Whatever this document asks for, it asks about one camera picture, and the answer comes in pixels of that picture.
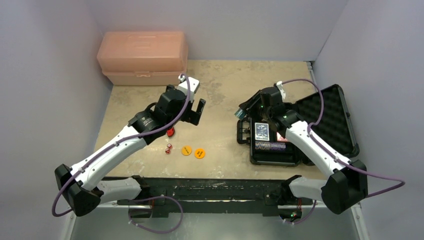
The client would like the green poker chip stack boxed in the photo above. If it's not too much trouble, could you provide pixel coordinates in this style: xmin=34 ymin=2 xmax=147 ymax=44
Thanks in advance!
xmin=234 ymin=108 xmax=247 ymax=120

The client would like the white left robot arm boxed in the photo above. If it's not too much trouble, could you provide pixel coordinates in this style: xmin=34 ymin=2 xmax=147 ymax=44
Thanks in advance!
xmin=51 ymin=80 xmax=206 ymax=217

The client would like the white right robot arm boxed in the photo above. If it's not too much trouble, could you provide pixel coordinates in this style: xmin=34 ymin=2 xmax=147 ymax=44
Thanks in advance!
xmin=235 ymin=86 xmax=368 ymax=215

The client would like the black poker set case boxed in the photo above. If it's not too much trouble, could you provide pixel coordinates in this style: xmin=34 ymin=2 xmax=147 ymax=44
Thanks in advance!
xmin=236 ymin=84 xmax=360 ymax=167

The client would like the red utility knife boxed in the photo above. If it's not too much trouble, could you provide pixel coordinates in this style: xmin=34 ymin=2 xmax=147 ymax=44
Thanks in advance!
xmin=166 ymin=127 xmax=175 ymax=138

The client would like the blue playing card deck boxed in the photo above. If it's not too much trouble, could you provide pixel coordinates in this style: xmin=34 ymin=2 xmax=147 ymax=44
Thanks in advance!
xmin=254 ymin=122 xmax=270 ymax=141

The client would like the yellow big blind button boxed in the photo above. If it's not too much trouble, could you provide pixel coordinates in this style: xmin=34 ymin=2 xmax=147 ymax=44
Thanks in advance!
xmin=181 ymin=145 xmax=192 ymax=156

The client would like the orange small blind button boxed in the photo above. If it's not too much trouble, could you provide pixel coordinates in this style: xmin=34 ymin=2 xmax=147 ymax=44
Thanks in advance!
xmin=194 ymin=148 xmax=206 ymax=159

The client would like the red playing card deck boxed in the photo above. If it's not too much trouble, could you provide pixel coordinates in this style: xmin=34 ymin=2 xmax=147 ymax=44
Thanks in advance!
xmin=276 ymin=132 xmax=288 ymax=143

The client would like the blue purple chip row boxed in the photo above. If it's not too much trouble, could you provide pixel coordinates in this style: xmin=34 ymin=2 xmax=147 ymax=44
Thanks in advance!
xmin=254 ymin=141 xmax=286 ymax=152

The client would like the pink plastic storage box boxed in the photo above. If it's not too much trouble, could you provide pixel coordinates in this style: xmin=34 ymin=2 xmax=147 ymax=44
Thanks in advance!
xmin=96 ymin=31 xmax=189 ymax=86

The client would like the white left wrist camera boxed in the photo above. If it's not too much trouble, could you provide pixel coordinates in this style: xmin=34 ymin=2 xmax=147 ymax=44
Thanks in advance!
xmin=177 ymin=73 xmax=200 ymax=102

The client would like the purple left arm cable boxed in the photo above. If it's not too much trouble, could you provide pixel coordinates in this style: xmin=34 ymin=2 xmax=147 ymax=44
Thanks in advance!
xmin=51 ymin=73 xmax=191 ymax=235

